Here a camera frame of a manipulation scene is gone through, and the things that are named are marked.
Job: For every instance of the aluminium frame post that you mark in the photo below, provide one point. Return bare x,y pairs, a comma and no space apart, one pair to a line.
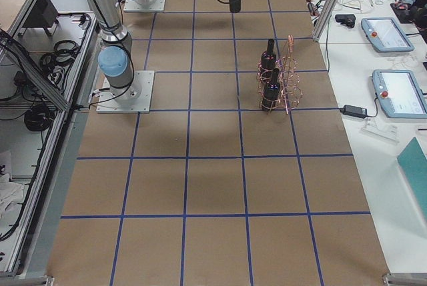
323,19

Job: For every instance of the far teach pendant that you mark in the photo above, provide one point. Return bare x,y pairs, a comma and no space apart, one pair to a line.
386,35

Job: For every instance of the teal board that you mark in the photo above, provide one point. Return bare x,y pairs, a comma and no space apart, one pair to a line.
412,161

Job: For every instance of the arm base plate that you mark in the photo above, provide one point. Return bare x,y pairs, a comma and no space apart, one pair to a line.
133,7
133,100

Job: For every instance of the copper wire bottle basket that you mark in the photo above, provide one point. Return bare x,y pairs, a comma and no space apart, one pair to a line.
290,93

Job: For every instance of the near teach pendant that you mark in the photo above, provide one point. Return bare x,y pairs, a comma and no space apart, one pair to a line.
399,94

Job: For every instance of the teach pendant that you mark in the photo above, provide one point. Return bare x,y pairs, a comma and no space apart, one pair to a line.
399,94
386,35

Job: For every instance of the black power adapter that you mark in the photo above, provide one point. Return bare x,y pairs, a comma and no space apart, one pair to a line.
354,111

